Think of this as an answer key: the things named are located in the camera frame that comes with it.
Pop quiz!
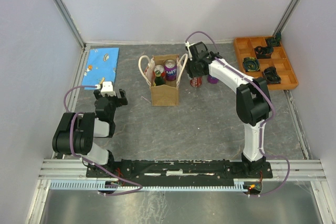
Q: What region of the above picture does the red Coca-Cola can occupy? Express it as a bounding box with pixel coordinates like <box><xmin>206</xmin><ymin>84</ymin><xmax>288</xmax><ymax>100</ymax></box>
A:
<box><xmin>190</xmin><ymin>77</ymin><xmax>203</xmax><ymax>88</ymax></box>
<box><xmin>153</xmin><ymin>65</ymin><xmax>166</xmax><ymax>79</ymax></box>

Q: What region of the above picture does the purple Fanta can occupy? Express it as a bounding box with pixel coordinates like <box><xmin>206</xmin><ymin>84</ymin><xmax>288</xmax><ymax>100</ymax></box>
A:
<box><xmin>164</xmin><ymin>59</ymin><xmax>177</xmax><ymax>81</ymax></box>
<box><xmin>207</xmin><ymin>74</ymin><xmax>218</xmax><ymax>84</ymax></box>

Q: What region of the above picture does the green glass bottle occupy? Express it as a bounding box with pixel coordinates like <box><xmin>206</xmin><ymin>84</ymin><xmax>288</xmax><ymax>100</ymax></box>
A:
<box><xmin>153</xmin><ymin>72</ymin><xmax>165</xmax><ymax>87</ymax></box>

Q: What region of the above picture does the burlap canvas bag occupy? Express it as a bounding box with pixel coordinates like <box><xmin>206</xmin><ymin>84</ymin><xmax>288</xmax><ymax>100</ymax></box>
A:
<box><xmin>138</xmin><ymin>54</ymin><xmax>188</xmax><ymax>106</ymax></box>

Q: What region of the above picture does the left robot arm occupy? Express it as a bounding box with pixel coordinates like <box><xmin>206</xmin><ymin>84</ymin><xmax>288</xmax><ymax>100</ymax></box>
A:
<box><xmin>52</xmin><ymin>89</ymin><xmax>128</xmax><ymax>177</ymax></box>

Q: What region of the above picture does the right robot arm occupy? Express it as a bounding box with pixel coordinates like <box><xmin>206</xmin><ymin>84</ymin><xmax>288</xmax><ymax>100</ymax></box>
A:
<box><xmin>185</xmin><ymin>41</ymin><xmax>274</xmax><ymax>177</ymax></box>

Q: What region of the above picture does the blue patterned cloth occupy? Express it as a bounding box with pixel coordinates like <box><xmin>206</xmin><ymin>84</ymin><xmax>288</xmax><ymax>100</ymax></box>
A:
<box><xmin>81</xmin><ymin>47</ymin><xmax>119</xmax><ymax>90</ymax></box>

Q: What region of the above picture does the blue yellow rolled sock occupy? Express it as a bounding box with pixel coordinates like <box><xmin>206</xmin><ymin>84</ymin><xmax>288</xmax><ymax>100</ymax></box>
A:
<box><xmin>243</xmin><ymin>57</ymin><xmax>260</xmax><ymax>72</ymax></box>

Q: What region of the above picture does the dark rolled sock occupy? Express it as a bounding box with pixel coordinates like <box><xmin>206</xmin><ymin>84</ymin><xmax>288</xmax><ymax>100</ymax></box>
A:
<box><xmin>254</xmin><ymin>46</ymin><xmax>274</xmax><ymax>59</ymax></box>

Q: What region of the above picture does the black rolled sock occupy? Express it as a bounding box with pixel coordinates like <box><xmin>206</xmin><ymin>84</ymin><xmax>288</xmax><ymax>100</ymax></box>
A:
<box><xmin>262</xmin><ymin>67</ymin><xmax>281</xmax><ymax>84</ymax></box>

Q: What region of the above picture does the teal rolled sock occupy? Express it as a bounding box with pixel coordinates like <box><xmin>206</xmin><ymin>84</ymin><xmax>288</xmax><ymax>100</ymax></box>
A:
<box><xmin>265</xmin><ymin>31</ymin><xmax>282</xmax><ymax>47</ymax></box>

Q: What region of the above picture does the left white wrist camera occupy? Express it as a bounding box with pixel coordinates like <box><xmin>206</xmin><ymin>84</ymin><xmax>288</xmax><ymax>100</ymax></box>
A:
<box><xmin>96</xmin><ymin>81</ymin><xmax>116</xmax><ymax>97</ymax></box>

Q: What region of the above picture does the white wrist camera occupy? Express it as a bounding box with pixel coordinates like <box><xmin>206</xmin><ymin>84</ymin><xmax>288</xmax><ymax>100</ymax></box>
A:
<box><xmin>184</xmin><ymin>41</ymin><xmax>192</xmax><ymax>60</ymax></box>
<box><xmin>96</xmin><ymin>81</ymin><xmax>116</xmax><ymax>97</ymax></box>

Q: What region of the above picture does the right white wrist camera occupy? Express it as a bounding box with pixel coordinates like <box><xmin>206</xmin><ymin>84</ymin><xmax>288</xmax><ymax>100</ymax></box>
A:
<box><xmin>184</xmin><ymin>41</ymin><xmax>192</xmax><ymax>60</ymax></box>

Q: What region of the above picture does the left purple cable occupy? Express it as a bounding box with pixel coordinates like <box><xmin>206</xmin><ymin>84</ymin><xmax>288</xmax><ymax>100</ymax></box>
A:
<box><xmin>64</xmin><ymin>85</ymin><xmax>144</xmax><ymax>197</ymax></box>

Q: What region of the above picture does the purple cable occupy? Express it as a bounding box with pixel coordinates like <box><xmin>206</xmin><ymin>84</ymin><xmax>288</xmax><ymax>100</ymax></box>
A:
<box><xmin>64</xmin><ymin>85</ymin><xmax>144</xmax><ymax>197</ymax></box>
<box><xmin>185</xmin><ymin>31</ymin><xmax>290</xmax><ymax>197</ymax></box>

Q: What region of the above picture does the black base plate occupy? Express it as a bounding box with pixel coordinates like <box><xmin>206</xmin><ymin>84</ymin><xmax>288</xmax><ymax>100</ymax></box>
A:
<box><xmin>86</xmin><ymin>158</ymin><xmax>274</xmax><ymax>186</ymax></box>

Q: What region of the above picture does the aluminium frame rail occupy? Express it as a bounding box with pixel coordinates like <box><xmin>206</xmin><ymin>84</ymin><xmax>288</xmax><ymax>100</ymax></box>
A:
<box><xmin>38</xmin><ymin>159</ymin><xmax>327</xmax><ymax>182</ymax></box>

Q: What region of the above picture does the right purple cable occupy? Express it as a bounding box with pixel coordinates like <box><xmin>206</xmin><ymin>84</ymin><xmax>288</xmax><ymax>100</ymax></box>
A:
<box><xmin>185</xmin><ymin>31</ymin><xmax>290</xmax><ymax>197</ymax></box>

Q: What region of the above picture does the light blue cable duct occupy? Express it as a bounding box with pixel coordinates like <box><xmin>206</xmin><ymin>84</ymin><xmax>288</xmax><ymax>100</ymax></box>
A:
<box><xmin>49</xmin><ymin>180</ymin><xmax>247</xmax><ymax>192</ymax></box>

